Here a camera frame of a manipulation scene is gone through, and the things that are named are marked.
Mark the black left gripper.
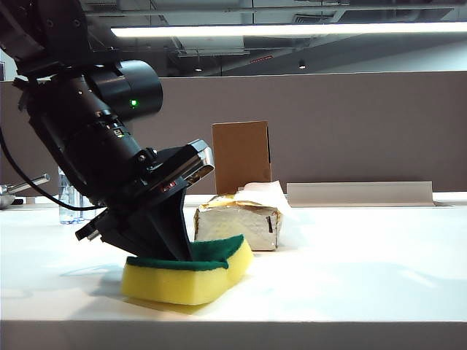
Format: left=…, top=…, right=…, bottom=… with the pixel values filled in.
left=74, top=174, right=194, bottom=263

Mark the yellow green scouring sponge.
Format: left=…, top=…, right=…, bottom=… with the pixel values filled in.
left=120, top=233, right=255, bottom=306

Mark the clear plastic water bottle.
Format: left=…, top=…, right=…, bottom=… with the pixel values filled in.
left=58, top=166, right=83, bottom=225

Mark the gold tissue pack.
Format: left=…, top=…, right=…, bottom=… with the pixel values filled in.
left=193, top=180, right=293, bottom=252

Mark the clear drinking glass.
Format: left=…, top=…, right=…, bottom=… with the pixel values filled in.
left=78, top=192, right=98, bottom=222

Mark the large brown cardboard box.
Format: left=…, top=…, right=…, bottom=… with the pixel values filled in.
left=211, top=120, right=273, bottom=196

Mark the silver metal rod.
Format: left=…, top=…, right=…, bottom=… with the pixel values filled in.
left=0, top=174, right=51, bottom=209

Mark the brown desk partition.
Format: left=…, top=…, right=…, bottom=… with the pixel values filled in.
left=0, top=71, right=467, bottom=194

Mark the long ceiling light strip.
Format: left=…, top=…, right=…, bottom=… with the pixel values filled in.
left=110, top=21, right=467, bottom=38

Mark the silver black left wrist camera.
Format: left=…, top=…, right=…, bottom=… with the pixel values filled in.
left=155, top=139, right=215, bottom=193

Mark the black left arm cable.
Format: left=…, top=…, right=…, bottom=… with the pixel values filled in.
left=0, top=125, right=109, bottom=211

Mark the aluminium cable tray lid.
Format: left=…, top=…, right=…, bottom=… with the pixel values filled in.
left=286, top=181, right=434, bottom=208

